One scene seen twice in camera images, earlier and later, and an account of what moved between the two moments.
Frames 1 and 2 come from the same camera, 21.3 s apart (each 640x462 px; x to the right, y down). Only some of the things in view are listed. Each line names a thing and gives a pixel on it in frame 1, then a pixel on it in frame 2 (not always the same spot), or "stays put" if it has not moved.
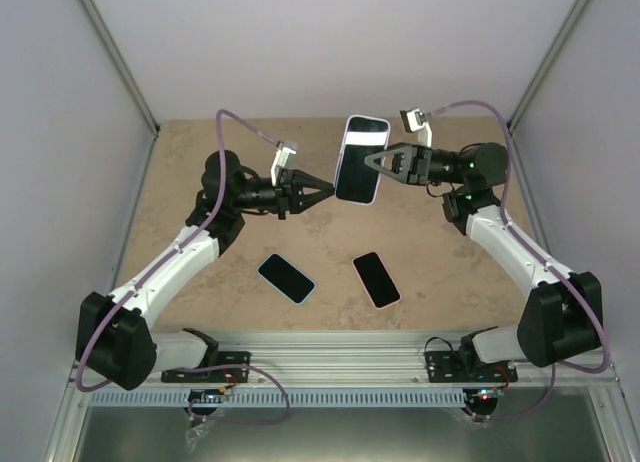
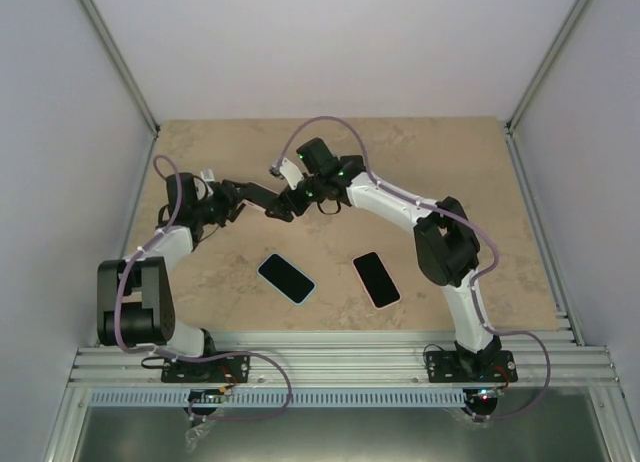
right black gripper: [411, 163] → [288, 216]
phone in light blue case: [287, 278] stays put
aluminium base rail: [358, 360] stays put
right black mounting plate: [452, 367] stays put
